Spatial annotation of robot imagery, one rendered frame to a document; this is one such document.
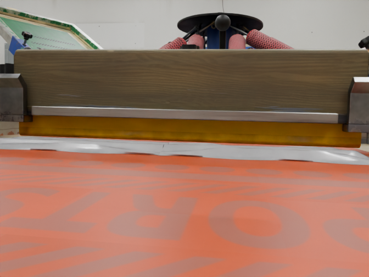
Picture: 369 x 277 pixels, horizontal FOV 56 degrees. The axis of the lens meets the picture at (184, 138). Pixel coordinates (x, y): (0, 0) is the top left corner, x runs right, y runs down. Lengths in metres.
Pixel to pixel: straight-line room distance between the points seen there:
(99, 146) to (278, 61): 0.20
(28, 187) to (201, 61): 0.25
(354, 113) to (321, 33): 4.39
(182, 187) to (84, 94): 0.26
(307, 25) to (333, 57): 4.36
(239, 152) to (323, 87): 0.13
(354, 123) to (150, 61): 0.22
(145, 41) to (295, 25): 1.92
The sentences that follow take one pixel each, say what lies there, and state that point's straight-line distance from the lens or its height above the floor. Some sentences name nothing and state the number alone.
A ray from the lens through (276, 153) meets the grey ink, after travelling 0.29.
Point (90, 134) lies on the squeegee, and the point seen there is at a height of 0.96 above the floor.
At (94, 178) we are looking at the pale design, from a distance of 0.19.
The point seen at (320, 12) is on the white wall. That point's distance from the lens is 4.81.
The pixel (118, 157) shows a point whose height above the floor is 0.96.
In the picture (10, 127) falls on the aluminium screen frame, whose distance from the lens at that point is 0.55.
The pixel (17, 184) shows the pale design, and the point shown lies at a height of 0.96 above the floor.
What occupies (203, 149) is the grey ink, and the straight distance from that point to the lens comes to 0.29.
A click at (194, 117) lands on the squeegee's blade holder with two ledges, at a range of 0.36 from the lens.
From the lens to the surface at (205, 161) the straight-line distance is 0.26.
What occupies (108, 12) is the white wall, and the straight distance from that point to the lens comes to 5.01.
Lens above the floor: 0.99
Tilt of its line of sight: 4 degrees down
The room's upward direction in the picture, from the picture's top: 2 degrees clockwise
